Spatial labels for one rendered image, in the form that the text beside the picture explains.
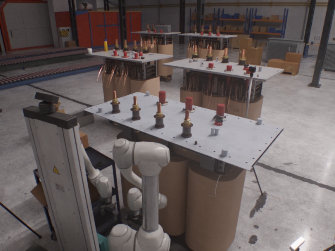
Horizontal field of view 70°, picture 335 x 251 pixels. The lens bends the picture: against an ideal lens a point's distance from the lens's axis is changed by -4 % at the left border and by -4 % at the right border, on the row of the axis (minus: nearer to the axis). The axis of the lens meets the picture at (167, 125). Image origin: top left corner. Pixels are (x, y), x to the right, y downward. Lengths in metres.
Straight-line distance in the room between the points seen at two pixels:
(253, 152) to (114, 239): 1.05
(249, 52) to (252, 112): 8.55
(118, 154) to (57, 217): 0.60
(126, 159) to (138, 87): 3.19
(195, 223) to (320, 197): 2.13
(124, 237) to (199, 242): 0.96
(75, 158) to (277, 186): 3.13
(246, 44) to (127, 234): 10.98
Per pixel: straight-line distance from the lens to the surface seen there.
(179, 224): 2.56
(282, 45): 13.86
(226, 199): 2.04
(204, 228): 2.28
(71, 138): 1.21
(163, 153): 1.35
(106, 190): 2.00
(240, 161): 1.63
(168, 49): 8.94
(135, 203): 1.85
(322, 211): 3.72
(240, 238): 3.02
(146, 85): 4.50
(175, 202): 2.36
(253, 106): 3.48
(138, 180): 1.64
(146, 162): 1.35
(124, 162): 1.41
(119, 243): 1.66
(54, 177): 1.49
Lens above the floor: 2.20
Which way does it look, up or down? 24 degrees down
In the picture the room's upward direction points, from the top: straight up
